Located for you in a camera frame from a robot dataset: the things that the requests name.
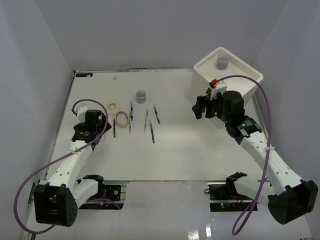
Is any dark green pen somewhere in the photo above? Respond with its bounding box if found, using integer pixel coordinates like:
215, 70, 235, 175
152, 103, 161, 125

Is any beige masking tape roll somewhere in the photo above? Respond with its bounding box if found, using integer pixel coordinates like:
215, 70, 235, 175
115, 111, 130, 128

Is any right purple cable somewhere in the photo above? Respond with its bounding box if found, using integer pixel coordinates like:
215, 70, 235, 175
216, 74, 273, 236

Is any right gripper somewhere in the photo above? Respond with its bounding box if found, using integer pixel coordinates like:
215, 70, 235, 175
192, 90, 231, 124

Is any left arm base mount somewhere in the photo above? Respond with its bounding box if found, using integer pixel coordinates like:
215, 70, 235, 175
80, 174, 129, 210

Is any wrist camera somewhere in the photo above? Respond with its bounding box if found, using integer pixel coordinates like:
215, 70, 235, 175
209, 79, 228, 100
72, 103, 89, 123

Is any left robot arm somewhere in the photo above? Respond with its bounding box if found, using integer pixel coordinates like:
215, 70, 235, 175
33, 109, 111, 227

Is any purple pen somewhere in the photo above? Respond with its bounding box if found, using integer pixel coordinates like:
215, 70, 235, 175
149, 119, 155, 144

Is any white tape roll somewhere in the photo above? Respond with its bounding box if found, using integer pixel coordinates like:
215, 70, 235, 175
105, 99, 122, 115

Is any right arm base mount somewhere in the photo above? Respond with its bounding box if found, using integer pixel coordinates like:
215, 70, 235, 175
204, 172, 253, 213

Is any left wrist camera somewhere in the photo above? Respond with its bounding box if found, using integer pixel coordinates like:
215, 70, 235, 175
72, 103, 89, 123

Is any blue capped pen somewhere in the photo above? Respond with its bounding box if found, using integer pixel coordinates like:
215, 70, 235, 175
129, 99, 134, 121

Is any light green pen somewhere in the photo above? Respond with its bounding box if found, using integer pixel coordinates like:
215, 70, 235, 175
143, 110, 149, 134

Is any paper clip jar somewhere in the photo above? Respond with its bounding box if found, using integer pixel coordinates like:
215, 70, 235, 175
135, 90, 147, 104
216, 53, 230, 71

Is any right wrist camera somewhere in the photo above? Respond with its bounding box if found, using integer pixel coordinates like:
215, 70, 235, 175
209, 79, 228, 100

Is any white drawer storage box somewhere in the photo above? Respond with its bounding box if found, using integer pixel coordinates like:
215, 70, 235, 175
185, 46, 265, 130

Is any black pen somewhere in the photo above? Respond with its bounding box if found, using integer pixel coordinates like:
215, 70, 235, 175
113, 118, 116, 138

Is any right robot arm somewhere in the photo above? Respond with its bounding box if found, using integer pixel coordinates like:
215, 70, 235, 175
192, 90, 318, 225

